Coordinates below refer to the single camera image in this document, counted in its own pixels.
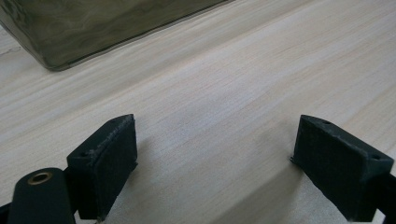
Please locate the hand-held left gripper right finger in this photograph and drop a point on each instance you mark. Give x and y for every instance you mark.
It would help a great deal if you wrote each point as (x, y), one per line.
(339, 165)

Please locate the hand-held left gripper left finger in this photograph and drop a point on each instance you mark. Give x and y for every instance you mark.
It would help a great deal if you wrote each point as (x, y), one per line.
(104, 168)

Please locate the translucent grey plastic box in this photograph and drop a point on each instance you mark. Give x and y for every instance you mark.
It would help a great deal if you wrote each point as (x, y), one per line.
(93, 28)

